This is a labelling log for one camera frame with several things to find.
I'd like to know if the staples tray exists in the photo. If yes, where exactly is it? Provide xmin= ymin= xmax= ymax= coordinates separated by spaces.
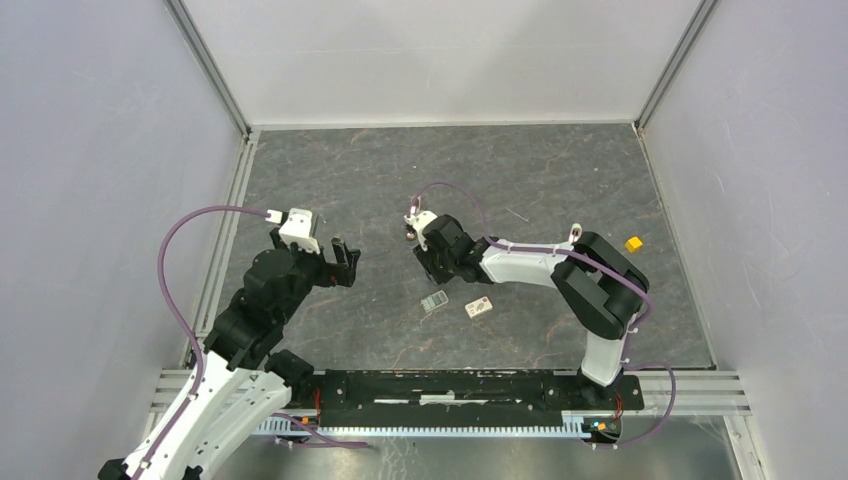
xmin=420 ymin=290 xmax=449 ymax=313

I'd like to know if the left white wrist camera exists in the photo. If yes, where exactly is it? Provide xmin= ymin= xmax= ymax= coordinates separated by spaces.
xmin=266 ymin=208 xmax=321 ymax=254

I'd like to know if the white plastic hook piece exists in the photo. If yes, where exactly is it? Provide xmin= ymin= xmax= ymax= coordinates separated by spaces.
xmin=568 ymin=223 xmax=583 ymax=244

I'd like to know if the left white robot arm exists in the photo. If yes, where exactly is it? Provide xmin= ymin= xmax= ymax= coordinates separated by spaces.
xmin=97 ymin=238 xmax=361 ymax=479

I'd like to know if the small white staples box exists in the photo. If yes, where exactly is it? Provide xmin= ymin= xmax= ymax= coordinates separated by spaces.
xmin=464 ymin=296 xmax=493 ymax=319

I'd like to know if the yellow cube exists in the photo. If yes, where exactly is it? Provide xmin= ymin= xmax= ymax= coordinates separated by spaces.
xmin=625 ymin=236 xmax=644 ymax=253

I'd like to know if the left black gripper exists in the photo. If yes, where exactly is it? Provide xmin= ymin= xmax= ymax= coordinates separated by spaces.
xmin=272 ymin=227 xmax=360 ymax=323

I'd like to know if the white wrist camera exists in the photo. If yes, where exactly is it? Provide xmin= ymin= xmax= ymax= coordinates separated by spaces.
xmin=266 ymin=208 xmax=321 ymax=254
xmin=414 ymin=210 xmax=438 ymax=251

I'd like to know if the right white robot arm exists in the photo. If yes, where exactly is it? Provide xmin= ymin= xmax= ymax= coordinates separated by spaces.
xmin=404 ymin=211 xmax=650 ymax=408

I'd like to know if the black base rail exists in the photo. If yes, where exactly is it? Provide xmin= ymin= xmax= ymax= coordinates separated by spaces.
xmin=288 ymin=369 xmax=645 ymax=428

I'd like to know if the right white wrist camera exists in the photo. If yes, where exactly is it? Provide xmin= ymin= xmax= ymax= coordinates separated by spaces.
xmin=414 ymin=210 xmax=438 ymax=251

